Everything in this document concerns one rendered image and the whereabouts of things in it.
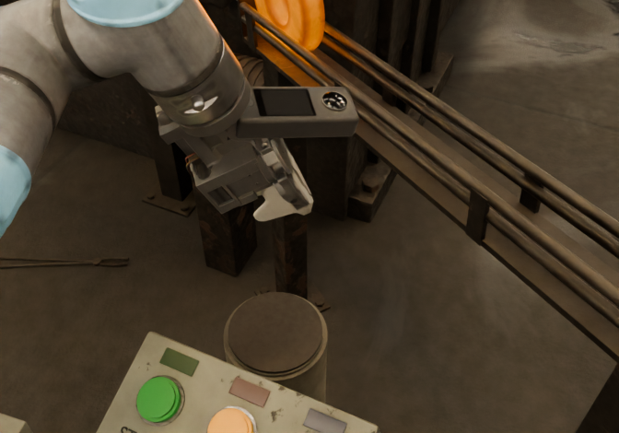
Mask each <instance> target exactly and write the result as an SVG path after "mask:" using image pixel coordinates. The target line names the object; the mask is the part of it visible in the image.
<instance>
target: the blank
mask: <svg viewBox="0 0 619 433"><path fill-rule="evenodd" d="M254 1H255V5H256V7H257V11H258V12H259V13H260V14H262V15H263V16H264V17H266V18H267V19H268V20H270V21H271V22H272V23H274V24H275V25H276V26H277V27H278V28H279V29H281V30H282V31H283V32H285V33H286V34H287V35H289V36H290V37H291V38H293V39H294V40H295V41H297V42H298V43H299V44H301V45H302V46H303V47H305V48H306V49H307V50H309V51H310V52H312V51H314V50H315V49H316V48H317V47H318V46H319V45H320V43H321V40H322V36H323V32H324V25H325V14H324V4H323V0H254Z"/></svg>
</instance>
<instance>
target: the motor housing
mask: <svg viewBox="0 0 619 433"><path fill-rule="evenodd" d="M233 54H234V55H235V57H236V58H237V60H238V61H239V63H240V65H241V67H242V70H243V75H245V77H246V78H247V80H248V81H249V83H250V86H251V87H264V77H263V60H259V59H257V58H254V57H250V56H247V55H242V54H240V53H233ZM191 178H192V184H193V193H194V199H195V204H196V210H197V216H198V221H199V226H200V231H201V237H202V243H203V248H204V258H205V263H206V266H208V267H211V268H213V269H216V270H218V271H220V272H223V273H226V274H228V275H233V276H235V277H237V276H238V275H239V273H240V272H241V270H242V269H243V267H244V266H245V264H246V263H247V262H248V261H249V259H250V258H251V256H252V254H253V253H254V251H255V250H256V248H257V235H256V224H255V217H254V216H253V214H254V202H253V201H252V202H249V203H247V204H245V205H243V206H238V207H236V208H233V209H231V210H229V211H227V212H226V213H223V214H221V213H220V212H219V211H218V210H217V209H216V208H215V207H214V206H213V205H212V204H211V203H210V202H209V200H208V199H207V198H206V197H205V196H204V195H203V194H202V193H201V192H200V191H199V190H198V188H197V187H196V185H195V180H194V178H193V177H192V176H191Z"/></svg>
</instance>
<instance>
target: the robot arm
mask: <svg viewBox="0 0 619 433"><path fill-rule="evenodd" d="M124 73H131V74H132V75H133V76H134V78H135V79H136V80H137V81H138V82H139V83H140V85H141V86H142V87H143V88H144V89H145V90H146V91H147V92H148V93H149V95H150V96H151V97H152V98H153V99H154V100H155V102H156V103H157V104H158V106H157V107H155V110H156V115H157V118H158V122H159V127H158V128H159V129H158V130H159V135H160V137H161V138H162V139H163V140H164V141H165V142H166V143H167V144H168V145H169V144H171V143H173V142H175V143H176V144H177V145H178V146H179V148H180V149H181V150H182V151H183V152H184V153H185V155H186V156H187V157H186V158H185V161H186V163H187V164H186V169H187V170H188V172H189V173H190V175H191V176H192V177H193V178H194V180H195V185H196V187H197V188H198V190H199V191H200V192H201V193H202V194H203V195H204V196H205V197H206V198H207V199H208V200H209V202H210V203H211V204H212V205H213V206H214V207H215V208H216V209H217V210H218V211H219V212H220V213H221V214H223V213H226V212H227V211H229V210H231V209H233V208H236V207H238V206H243V205H245V204H247V203H249V202H252V201H254V200H256V199H258V196H259V195H262V196H263V197H264V199H265V201H264V203H263V204H262V205H261V206H260V207H259V208H258V209H257V210H256V211H255V212H254V214H253V216H254V217H255V219H256V220H258V221H267V220H271V219H274V218H278V217H283V216H286V215H290V214H293V213H299V214H301V215H303V216H305V215H306V214H308V213H310V212H311V208H312V205H313V199H312V196H311V192H310V189H309V187H308V185H307V184H306V182H305V180H304V178H303V176H302V174H301V172H300V170H299V168H298V165H297V163H296V162H295V160H294V158H293V156H292V154H291V152H290V151H289V149H288V147H287V145H286V142H285V140H284V139H283V138H294V137H336V136H352V135H353V134H354V133H355V131H356V128H357V125H358V122H359V117H358V114H357V112H356V107H355V105H354V102H353V101H352V98H351V95H350V93H349V90H348V89H347V88H345V87H251V86H250V83H249V81H248V80H247V78H246V77H245V75H243V70H242V67H241V65H240V63H239V61H238V60H237V58H236V57H235V55H234V54H233V52H232V51H231V50H230V49H229V47H228V45H227V43H226V42H225V40H224V39H223V37H222V36H221V35H220V33H219V32H218V30H217V29H216V27H215V25H214V24H213V22H212V20H211V19H210V17H209V16H208V15H207V14H206V12H205V10H204V8H203V7H202V5H201V4H200V2H199V1H198V0H19V1H16V2H14V3H11V4H8V5H6V6H0V239H1V237H2V236H3V235H4V233H5V232H6V229H7V228H8V227H9V225H10V224H11V222H12V220H13V219H14V217H15V215H16V213H17V211H18V209H19V207H20V206H21V205H22V204H23V203H24V201H25V200H26V198H27V196H28V194H29V190H30V186H31V180H32V177H33V175H34V173H35V171H36V169H37V167H38V165H39V163H40V161H41V157H42V155H43V153H44V151H45V148H46V147H47V145H48V143H49V140H50V138H51V136H52V134H53V132H54V130H55V127H56V125H57V124H58V122H59V120H60V117H61V115H62V113H63V111H64V107H65V105H66V103H67V102H68V99H69V97H70V95H71V93H72V92H73V91H75V90H77V89H79V88H84V87H87V86H90V85H93V84H97V83H99V82H102V81H105V80H108V79H111V78H113V77H115V76H118V75H121V74H124ZM187 158H189V162H188V161H187ZM188 165H189V166H190V167H191V171H192V172H193V173H191V172H190V170H189V167H188ZM196 165H197V167H196Z"/></svg>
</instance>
